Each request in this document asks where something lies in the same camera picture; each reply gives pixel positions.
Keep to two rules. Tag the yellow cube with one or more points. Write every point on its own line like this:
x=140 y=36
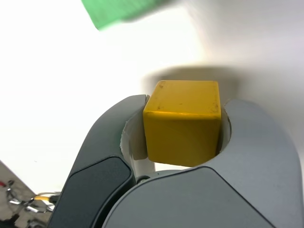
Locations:
x=183 y=126

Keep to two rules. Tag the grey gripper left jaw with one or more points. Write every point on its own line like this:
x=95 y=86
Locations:
x=99 y=166

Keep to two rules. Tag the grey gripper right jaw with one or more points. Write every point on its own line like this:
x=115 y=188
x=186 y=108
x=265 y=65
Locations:
x=213 y=202

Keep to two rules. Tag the chrome metal frame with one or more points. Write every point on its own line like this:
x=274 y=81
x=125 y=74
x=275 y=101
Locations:
x=16 y=204

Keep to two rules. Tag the green cube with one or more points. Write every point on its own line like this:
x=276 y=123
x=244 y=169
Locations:
x=107 y=12

